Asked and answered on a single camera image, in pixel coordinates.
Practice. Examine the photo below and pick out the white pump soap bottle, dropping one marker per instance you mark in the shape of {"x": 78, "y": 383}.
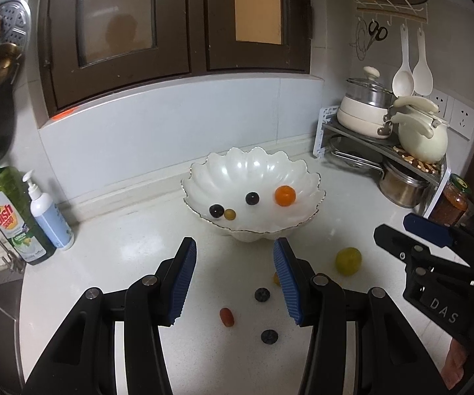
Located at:
{"x": 50, "y": 222}

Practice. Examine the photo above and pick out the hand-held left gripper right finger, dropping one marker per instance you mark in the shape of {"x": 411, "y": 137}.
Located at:
{"x": 290, "y": 284}

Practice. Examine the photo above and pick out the glass jar of sauce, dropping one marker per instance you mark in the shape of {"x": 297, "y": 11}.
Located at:
{"x": 451, "y": 205}

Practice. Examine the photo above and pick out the grey corner shelf rack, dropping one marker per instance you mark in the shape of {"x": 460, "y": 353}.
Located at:
{"x": 321, "y": 131}

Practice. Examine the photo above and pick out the wooden bead trivet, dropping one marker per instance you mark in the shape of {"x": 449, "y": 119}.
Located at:
{"x": 422, "y": 166}

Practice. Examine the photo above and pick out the white ladle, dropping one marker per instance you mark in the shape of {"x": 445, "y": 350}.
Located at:
{"x": 401, "y": 80}

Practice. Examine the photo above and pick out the white rice paddle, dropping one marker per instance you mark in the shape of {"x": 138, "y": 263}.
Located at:
{"x": 423, "y": 76}

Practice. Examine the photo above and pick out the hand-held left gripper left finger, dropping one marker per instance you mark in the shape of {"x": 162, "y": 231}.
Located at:
{"x": 181, "y": 279}

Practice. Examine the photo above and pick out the perforated steel steamer plate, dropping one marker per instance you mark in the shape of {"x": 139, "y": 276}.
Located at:
{"x": 12, "y": 20}

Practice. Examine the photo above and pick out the stainless steel pot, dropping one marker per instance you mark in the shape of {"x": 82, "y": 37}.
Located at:
{"x": 403, "y": 187}

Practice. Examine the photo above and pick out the green citrus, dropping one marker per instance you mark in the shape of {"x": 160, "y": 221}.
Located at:
{"x": 348, "y": 261}

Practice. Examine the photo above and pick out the black scissors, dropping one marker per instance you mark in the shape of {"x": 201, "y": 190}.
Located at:
{"x": 379, "y": 31}

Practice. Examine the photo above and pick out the brown framed window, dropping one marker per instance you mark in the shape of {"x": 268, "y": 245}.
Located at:
{"x": 196, "y": 28}

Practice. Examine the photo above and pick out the green dish soap bottle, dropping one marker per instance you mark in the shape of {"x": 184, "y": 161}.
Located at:
{"x": 10, "y": 214}

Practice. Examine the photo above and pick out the yellow grape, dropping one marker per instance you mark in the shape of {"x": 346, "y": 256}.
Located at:
{"x": 276, "y": 279}
{"x": 230, "y": 214}

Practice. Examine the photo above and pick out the orange tangerine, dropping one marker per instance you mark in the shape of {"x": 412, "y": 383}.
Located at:
{"x": 284, "y": 196}

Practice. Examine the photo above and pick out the person's right hand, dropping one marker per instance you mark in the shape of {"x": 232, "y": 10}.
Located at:
{"x": 455, "y": 364}

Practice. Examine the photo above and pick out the cream ceramic pot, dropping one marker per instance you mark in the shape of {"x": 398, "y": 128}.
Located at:
{"x": 422, "y": 140}

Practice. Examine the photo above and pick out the white wall socket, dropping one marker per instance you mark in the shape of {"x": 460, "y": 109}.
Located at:
{"x": 442, "y": 101}
{"x": 464, "y": 118}

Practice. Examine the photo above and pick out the blueberry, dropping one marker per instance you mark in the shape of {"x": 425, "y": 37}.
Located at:
{"x": 262, "y": 294}
{"x": 269, "y": 336}

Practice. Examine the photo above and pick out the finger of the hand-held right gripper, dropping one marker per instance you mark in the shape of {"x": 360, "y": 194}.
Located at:
{"x": 426, "y": 229}
{"x": 393, "y": 240}

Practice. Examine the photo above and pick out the steel steamer pot glass lid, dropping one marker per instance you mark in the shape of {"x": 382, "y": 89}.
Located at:
{"x": 368, "y": 92}

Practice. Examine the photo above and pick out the dark purple grape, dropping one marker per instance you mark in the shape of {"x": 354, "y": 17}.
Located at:
{"x": 252, "y": 198}
{"x": 216, "y": 211}

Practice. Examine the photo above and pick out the cream saucepan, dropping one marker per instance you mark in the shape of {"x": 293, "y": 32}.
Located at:
{"x": 360, "y": 117}

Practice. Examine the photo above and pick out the white scalloped bowl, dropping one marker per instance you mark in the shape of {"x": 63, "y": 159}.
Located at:
{"x": 237, "y": 173}

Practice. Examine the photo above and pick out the red cherry tomato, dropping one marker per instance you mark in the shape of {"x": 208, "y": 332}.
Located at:
{"x": 227, "y": 317}

